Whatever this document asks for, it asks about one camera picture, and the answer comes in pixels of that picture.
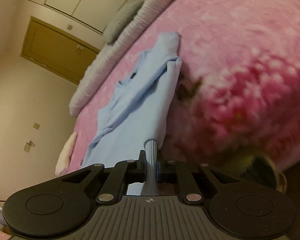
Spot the light blue sweatshirt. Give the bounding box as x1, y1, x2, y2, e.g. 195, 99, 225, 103
82, 32, 182, 196

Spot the pink floral blanket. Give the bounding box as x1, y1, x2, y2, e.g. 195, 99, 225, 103
69, 0, 300, 171

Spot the grey pillow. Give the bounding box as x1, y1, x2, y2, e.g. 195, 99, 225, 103
103, 0, 144, 44

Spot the brown wooden door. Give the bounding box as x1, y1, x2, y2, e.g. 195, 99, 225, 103
21, 16, 100, 85

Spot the grey striped duvet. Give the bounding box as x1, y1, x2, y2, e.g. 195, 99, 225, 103
69, 0, 173, 117

